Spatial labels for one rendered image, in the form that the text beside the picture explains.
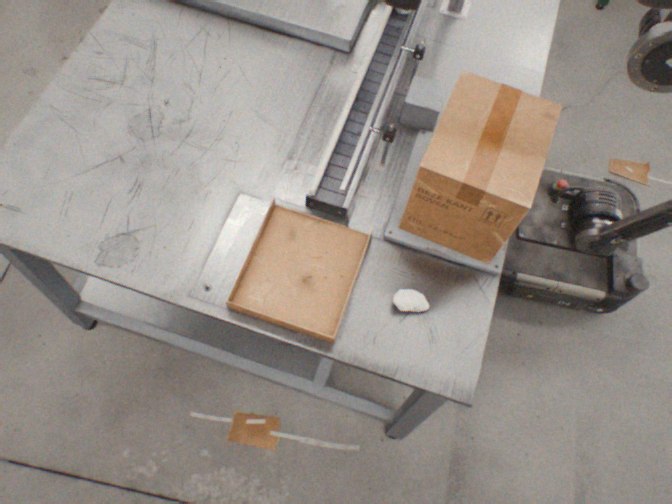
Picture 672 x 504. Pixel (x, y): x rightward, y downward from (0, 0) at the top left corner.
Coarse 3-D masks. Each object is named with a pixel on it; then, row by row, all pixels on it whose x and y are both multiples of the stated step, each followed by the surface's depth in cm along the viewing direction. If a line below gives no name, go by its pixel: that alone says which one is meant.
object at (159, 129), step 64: (128, 0) 173; (512, 0) 184; (64, 64) 160; (128, 64) 161; (192, 64) 163; (256, 64) 165; (320, 64) 166; (448, 64) 170; (512, 64) 172; (64, 128) 150; (128, 128) 151; (192, 128) 153; (256, 128) 154; (320, 128) 156; (384, 128) 157; (0, 192) 140; (64, 192) 141; (128, 192) 143; (192, 192) 144; (256, 192) 145; (384, 192) 148; (64, 256) 134; (128, 256) 135; (192, 256) 136; (384, 256) 139; (256, 320) 130; (384, 320) 132; (448, 320) 133; (448, 384) 126
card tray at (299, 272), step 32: (288, 224) 141; (320, 224) 142; (256, 256) 137; (288, 256) 137; (320, 256) 138; (352, 256) 138; (256, 288) 133; (288, 288) 133; (320, 288) 134; (352, 288) 134; (288, 320) 130; (320, 320) 130
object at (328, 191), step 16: (400, 16) 170; (384, 32) 167; (400, 32) 167; (384, 48) 164; (384, 64) 161; (368, 80) 158; (368, 96) 156; (384, 96) 156; (352, 112) 153; (368, 112) 153; (352, 128) 150; (336, 144) 147; (352, 144) 148; (336, 160) 145; (336, 176) 143; (352, 176) 143; (320, 192) 141; (336, 192) 141
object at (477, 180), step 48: (480, 96) 126; (528, 96) 127; (432, 144) 120; (480, 144) 120; (528, 144) 121; (432, 192) 123; (480, 192) 116; (528, 192) 116; (432, 240) 139; (480, 240) 131
